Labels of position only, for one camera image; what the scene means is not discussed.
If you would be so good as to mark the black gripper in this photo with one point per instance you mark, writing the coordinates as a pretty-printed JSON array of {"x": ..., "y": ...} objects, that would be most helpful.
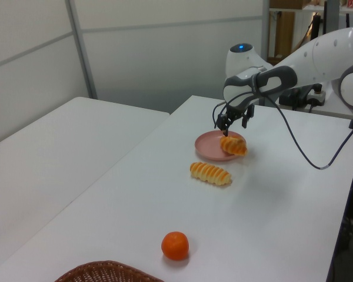
[{"x": 236, "y": 111}]

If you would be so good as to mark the braided bread loaf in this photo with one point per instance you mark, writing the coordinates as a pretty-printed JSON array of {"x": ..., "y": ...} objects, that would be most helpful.
[{"x": 233, "y": 146}]

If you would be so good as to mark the striped bread roll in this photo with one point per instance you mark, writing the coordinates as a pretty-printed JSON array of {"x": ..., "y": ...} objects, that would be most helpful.
[{"x": 210, "y": 174}]

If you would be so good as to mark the orange fruit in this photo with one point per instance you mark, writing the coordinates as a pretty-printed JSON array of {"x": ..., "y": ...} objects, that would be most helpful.
[{"x": 175, "y": 245}]

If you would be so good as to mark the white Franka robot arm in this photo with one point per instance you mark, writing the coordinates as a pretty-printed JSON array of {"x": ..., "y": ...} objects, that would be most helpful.
[{"x": 320, "y": 58}]

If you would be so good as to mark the pink plate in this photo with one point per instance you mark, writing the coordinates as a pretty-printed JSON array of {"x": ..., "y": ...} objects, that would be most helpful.
[{"x": 207, "y": 145}]

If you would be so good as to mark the brown woven basket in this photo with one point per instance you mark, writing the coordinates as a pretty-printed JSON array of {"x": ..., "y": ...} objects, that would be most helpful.
[{"x": 106, "y": 273}]

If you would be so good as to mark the black power box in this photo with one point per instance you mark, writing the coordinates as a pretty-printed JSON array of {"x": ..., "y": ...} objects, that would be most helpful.
[{"x": 291, "y": 100}]

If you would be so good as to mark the emergency stop button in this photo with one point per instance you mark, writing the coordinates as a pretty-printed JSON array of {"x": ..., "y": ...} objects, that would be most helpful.
[{"x": 317, "y": 95}]

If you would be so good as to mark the wooden cabinet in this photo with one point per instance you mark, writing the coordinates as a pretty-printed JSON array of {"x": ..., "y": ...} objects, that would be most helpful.
[{"x": 283, "y": 35}]

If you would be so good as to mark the black monitor stand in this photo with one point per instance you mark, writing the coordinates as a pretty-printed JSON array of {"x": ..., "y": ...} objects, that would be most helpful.
[{"x": 316, "y": 26}]

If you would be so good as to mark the grey partition post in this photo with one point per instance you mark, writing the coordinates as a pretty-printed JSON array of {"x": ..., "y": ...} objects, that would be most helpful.
[{"x": 82, "y": 50}]

